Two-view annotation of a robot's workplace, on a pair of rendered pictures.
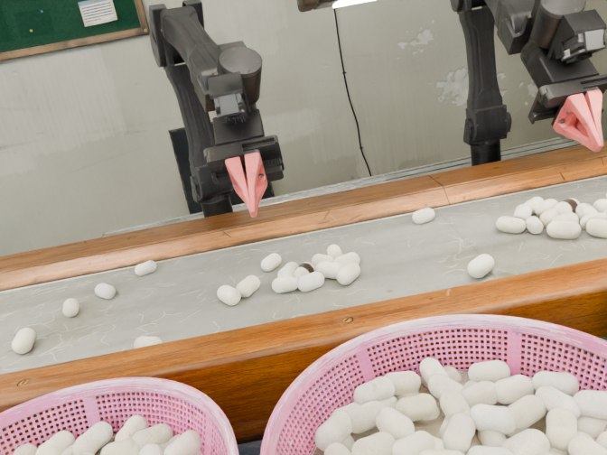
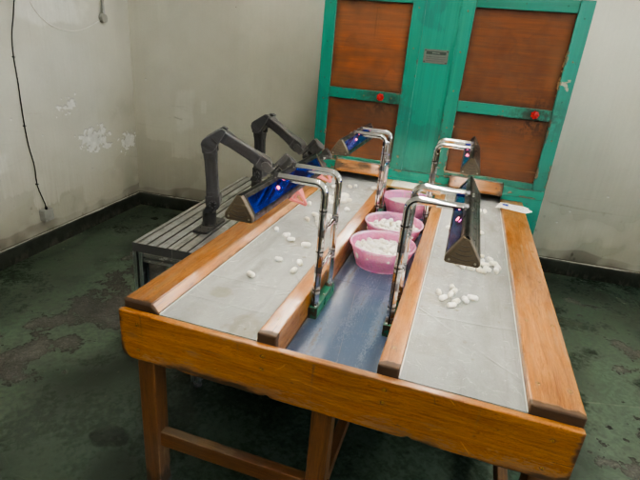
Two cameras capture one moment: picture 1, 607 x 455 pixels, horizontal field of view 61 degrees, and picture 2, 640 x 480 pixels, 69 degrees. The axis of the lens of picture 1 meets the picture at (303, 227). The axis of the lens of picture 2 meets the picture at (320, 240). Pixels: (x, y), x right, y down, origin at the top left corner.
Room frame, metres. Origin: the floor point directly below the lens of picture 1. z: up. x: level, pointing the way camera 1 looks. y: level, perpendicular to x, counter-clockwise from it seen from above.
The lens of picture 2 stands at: (0.01, 1.96, 1.47)
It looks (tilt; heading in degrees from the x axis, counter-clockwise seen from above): 22 degrees down; 286
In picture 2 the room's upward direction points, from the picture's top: 5 degrees clockwise
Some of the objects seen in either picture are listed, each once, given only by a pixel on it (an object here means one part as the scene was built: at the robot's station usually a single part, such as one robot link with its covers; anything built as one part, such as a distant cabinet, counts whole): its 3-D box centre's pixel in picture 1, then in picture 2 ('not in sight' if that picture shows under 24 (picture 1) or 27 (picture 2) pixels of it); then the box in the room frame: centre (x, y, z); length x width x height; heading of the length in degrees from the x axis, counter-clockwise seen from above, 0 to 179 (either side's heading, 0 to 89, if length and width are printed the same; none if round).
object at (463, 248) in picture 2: not in sight; (467, 211); (-0.02, 0.62, 1.08); 0.62 x 0.08 x 0.07; 90
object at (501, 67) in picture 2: not in sight; (439, 87); (0.24, -1.09, 1.31); 1.36 x 0.55 x 0.95; 0
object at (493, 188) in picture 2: not in sight; (475, 185); (-0.07, -0.79, 0.83); 0.30 x 0.06 x 0.07; 0
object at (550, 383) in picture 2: not in sight; (519, 280); (-0.29, 0.08, 0.67); 1.81 x 0.12 x 0.19; 90
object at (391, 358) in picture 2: not in sight; (424, 253); (0.10, 0.09, 0.71); 1.81 x 0.05 x 0.11; 90
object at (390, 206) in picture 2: not in sight; (406, 205); (0.26, -0.52, 0.72); 0.27 x 0.27 x 0.10
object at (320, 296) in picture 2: not in sight; (303, 238); (0.46, 0.63, 0.90); 0.20 x 0.19 x 0.45; 90
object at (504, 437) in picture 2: not in sight; (320, 386); (0.25, 1.00, 0.66); 1.22 x 0.02 x 0.16; 0
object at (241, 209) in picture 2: not in sight; (284, 180); (0.54, 0.62, 1.08); 0.62 x 0.08 x 0.07; 90
